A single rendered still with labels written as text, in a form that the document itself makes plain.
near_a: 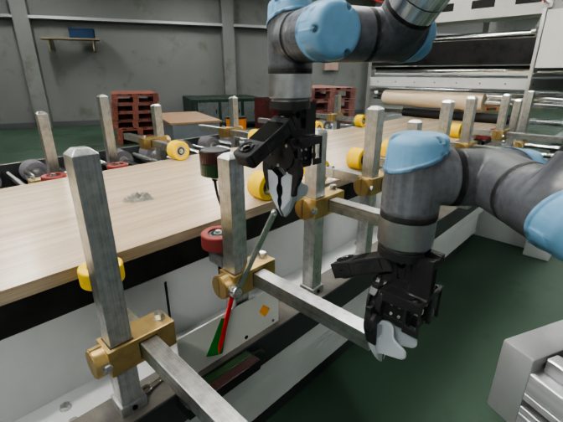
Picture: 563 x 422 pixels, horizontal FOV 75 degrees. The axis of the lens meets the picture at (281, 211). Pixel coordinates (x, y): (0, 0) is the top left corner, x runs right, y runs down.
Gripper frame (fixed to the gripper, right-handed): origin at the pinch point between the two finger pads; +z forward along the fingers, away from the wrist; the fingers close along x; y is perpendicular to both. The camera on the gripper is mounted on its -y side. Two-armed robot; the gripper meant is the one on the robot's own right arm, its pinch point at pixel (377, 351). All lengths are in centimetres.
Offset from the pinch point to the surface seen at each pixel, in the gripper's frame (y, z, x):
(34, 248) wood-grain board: -64, -7, -32
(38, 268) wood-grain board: -54, -7, -34
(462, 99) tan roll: -80, -24, 250
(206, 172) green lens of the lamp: -34.9, -24.9, -7.0
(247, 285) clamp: -28.6, -1.1, -3.3
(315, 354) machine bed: -51, 65, 50
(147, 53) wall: -913, -87, 432
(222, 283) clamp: -29.8, -3.6, -8.7
